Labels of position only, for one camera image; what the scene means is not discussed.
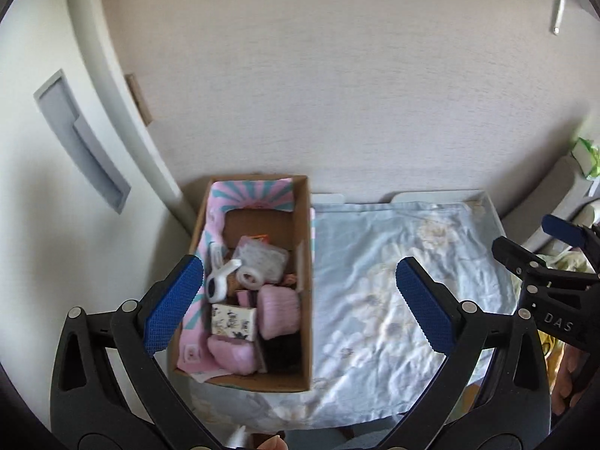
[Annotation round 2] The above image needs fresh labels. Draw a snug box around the white tape roll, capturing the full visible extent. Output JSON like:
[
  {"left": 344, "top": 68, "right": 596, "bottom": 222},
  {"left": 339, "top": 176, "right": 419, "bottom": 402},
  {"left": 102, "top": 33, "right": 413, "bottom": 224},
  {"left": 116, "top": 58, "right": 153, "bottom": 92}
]
[{"left": 236, "top": 265, "right": 266, "bottom": 291}]

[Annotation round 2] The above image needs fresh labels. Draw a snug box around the pink long box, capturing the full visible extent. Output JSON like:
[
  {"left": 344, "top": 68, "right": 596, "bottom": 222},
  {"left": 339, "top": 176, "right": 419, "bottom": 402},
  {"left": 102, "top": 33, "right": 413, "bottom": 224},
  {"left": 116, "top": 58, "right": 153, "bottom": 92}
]
[{"left": 236, "top": 289, "right": 257, "bottom": 308}]

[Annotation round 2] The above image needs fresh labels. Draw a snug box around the pink teal cardboard box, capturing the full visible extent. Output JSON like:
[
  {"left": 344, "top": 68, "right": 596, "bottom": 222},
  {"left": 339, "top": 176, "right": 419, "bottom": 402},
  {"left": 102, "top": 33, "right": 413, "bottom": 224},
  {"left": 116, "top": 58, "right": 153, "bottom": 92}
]
[{"left": 173, "top": 175, "right": 313, "bottom": 393}]

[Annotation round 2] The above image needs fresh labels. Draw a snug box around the person's right hand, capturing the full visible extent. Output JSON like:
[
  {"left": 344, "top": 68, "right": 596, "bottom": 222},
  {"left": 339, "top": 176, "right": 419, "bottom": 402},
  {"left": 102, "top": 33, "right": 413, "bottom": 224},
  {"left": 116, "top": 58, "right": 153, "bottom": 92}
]
[{"left": 551, "top": 344, "right": 589, "bottom": 417}]

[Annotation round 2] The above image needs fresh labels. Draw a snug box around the black scrunchie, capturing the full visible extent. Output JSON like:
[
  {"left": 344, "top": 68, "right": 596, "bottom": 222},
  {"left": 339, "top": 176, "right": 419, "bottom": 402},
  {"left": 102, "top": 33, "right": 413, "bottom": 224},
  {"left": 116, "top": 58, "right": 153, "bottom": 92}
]
[{"left": 259, "top": 332, "right": 302, "bottom": 375}]

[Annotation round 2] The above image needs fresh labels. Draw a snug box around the green plastic bag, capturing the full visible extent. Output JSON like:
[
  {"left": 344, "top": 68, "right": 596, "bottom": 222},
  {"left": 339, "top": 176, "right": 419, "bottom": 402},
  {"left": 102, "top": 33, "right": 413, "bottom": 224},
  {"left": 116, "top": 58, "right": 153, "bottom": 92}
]
[{"left": 570, "top": 137, "right": 600, "bottom": 180}]

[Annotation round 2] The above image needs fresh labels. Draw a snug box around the blue floral patterned box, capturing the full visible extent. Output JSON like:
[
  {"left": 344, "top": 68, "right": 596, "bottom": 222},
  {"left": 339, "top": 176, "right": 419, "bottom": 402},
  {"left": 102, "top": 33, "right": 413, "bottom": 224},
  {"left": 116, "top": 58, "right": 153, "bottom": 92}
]
[{"left": 210, "top": 304, "right": 257, "bottom": 342}]

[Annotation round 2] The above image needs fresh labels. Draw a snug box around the white large clip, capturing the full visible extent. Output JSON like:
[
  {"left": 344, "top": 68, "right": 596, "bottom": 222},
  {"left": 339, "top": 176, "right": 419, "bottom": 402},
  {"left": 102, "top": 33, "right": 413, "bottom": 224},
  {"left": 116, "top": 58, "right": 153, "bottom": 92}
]
[{"left": 205, "top": 242, "right": 242, "bottom": 304}]

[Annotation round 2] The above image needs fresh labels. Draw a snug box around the grey sofa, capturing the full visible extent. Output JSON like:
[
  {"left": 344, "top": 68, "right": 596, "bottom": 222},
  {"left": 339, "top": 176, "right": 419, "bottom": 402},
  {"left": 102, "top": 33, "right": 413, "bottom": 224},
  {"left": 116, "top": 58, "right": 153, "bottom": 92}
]
[{"left": 501, "top": 154, "right": 599, "bottom": 252}]

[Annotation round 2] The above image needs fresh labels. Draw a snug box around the clear plastic floss box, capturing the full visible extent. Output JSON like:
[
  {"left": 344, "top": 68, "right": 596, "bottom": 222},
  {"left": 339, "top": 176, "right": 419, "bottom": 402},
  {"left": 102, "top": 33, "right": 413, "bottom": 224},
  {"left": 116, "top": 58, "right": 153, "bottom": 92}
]
[{"left": 233, "top": 236, "right": 290, "bottom": 284}]

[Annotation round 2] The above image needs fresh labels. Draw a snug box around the light blue floral cloth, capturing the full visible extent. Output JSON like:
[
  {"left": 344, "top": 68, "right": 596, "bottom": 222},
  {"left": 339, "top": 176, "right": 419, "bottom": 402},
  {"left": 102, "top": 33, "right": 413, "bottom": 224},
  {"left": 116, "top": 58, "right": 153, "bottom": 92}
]
[{"left": 190, "top": 193, "right": 516, "bottom": 432}]

